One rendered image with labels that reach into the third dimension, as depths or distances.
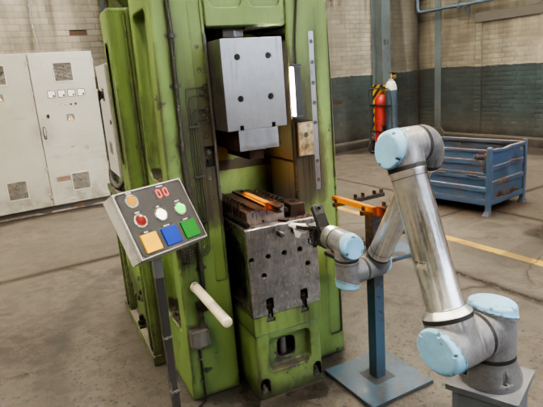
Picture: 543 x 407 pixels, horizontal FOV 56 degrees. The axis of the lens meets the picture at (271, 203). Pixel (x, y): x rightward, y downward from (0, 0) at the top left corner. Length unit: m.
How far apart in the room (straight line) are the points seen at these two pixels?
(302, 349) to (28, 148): 5.36
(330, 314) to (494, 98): 8.12
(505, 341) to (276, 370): 1.32
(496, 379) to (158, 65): 1.77
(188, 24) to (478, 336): 1.71
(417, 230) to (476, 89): 9.35
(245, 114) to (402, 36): 9.25
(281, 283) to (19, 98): 5.42
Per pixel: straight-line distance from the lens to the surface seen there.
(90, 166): 7.52
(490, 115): 10.70
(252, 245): 2.38
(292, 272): 2.52
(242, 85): 2.32
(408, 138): 1.55
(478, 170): 5.77
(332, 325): 3.03
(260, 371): 2.67
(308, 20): 2.66
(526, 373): 1.93
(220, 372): 2.81
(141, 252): 1.99
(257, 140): 2.36
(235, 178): 2.86
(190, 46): 2.40
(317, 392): 2.80
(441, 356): 1.59
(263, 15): 2.55
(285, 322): 2.60
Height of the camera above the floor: 1.60
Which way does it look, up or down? 14 degrees down
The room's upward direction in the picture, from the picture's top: 4 degrees counter-clockwise
